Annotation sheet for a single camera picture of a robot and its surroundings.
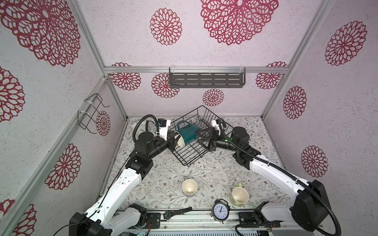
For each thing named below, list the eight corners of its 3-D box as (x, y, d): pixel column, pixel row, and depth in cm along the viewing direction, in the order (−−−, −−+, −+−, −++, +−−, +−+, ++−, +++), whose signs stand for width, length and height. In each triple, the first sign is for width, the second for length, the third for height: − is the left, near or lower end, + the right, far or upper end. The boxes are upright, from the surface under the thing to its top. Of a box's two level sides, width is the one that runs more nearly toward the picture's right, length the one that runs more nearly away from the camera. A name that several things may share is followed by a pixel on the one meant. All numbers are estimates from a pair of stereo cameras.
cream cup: (182, 199, 82) (181, 194, 74) (182, 186, 87) (182, 179, 79) (196, 199, 82) (197, 194, 74) (196, 186, 87) (197, 179, 79)
